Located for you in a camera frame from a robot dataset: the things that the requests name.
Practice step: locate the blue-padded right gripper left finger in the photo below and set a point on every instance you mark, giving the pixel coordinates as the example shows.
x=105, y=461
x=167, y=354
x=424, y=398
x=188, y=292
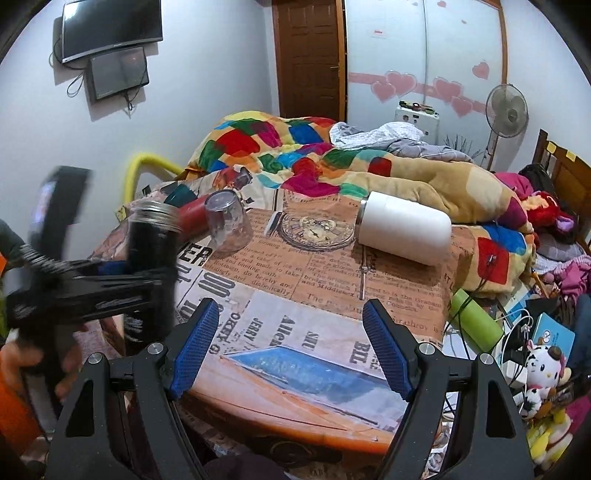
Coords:
x=186, y=347

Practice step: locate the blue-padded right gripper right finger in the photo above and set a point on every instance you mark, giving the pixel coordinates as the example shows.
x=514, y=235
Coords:
x=395, y=347

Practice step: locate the black thermos flask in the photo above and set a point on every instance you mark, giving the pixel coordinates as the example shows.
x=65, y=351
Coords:
x=151, y=249

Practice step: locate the clear upside-down plastic cup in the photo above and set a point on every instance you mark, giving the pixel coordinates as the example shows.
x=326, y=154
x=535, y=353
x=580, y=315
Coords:
x=228, y=223

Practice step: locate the person's left hand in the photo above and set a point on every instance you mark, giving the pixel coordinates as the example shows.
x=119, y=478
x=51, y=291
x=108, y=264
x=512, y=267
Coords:
x=17, y=355

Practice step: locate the green bottle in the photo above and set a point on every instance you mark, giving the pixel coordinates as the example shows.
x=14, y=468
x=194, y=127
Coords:
x=474, y=321

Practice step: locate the newspaper print tablecloth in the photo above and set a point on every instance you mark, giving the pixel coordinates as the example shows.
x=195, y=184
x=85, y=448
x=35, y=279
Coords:
x=290, y=358

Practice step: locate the white lying tumbler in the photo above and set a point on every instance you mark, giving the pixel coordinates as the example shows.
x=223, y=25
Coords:
x=404, y=228

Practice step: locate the red lying can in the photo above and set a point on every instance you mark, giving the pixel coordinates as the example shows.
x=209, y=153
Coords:
x=192, y=219

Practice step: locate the cow plush toy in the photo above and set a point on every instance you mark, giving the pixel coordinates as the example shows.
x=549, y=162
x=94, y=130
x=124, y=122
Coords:
x=545, y=368

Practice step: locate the blue booklet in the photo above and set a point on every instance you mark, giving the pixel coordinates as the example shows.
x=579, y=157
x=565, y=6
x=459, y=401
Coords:
x=549, y=332

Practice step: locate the red plush toy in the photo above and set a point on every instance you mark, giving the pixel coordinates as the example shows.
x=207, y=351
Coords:
x=544, y=213

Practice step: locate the grey crumpled clothes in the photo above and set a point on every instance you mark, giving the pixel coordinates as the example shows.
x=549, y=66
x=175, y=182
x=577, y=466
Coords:
x=402, y=139

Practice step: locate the colourful patchwork blanket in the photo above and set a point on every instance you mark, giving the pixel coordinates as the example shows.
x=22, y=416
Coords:
x=295, y=154

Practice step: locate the white small cabinet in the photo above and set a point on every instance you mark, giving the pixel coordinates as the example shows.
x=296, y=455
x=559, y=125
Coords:
x=427, y=122

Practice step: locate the wooden bed headboard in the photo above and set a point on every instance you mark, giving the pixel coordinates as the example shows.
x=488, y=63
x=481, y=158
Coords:
x=570, y=176

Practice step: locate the white standing fan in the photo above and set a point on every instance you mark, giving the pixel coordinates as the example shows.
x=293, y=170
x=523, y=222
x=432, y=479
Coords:
x=507, y=115

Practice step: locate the frosted sliding wardrobe with hearts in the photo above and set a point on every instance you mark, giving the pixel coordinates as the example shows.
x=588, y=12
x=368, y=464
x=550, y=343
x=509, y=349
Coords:
x=447, y=55

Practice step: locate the dark brown wooden door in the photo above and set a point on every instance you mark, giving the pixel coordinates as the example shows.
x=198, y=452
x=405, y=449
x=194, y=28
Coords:
x=310, y=42

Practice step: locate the yellow foam-padded rail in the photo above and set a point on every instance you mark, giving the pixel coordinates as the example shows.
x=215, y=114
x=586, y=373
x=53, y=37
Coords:
x=145, y=162

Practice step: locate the small black wall monitor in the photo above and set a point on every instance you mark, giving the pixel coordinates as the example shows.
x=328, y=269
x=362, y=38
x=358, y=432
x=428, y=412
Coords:
x=116, y=72

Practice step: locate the wall-mounted black television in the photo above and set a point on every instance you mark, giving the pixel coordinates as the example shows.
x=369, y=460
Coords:
x=93, y=26

